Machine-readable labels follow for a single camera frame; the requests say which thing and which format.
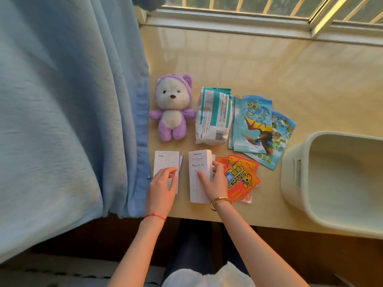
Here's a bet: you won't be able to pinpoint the person's left hand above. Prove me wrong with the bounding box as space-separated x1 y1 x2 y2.
145 167 178 220

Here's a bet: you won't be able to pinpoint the person's right hand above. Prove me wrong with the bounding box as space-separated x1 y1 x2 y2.
197 161 230 203

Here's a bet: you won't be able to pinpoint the white cardboard box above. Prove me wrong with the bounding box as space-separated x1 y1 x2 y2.
188 149 216 204

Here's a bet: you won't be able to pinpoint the white printed paper card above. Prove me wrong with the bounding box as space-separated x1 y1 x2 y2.
153 151 181 189

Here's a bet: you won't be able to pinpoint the person's left forearm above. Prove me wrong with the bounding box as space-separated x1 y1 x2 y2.
107 217 167 287

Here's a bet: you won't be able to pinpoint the person's right forearm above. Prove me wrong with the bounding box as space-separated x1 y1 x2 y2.
211 201 309 287

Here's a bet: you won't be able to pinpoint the white and teal wipes pack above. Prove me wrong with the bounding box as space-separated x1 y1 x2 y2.
195 87 233 145

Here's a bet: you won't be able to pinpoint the person's dark trousers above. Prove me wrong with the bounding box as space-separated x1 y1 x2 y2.
161 219 257 280

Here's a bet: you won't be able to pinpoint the blue dragon print packet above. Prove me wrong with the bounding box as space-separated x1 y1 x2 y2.
243 109 297 171
233 97 273 155

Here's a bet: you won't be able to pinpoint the purple plush bear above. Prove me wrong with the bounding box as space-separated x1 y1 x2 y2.
149 74 197 142

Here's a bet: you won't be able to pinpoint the person's white shirt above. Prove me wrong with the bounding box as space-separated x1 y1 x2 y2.
162 261 255 287

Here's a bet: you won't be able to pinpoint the light blue curtain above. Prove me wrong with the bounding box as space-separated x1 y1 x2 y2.
0 0 151 264

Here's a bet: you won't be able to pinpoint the white plastic bin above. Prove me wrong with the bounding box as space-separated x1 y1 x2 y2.
280 131 383 236

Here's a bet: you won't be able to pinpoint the white patterned rug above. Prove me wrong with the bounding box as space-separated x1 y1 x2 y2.
0 250 166 287

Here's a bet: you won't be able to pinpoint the window guard bars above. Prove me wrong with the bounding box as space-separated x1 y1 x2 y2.
165 0 383 25

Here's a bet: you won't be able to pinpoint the gold bangle bracelet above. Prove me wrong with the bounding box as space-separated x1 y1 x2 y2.
209 197 232 211

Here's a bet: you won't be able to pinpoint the white window frame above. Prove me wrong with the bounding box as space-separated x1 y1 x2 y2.
134 0 383 47

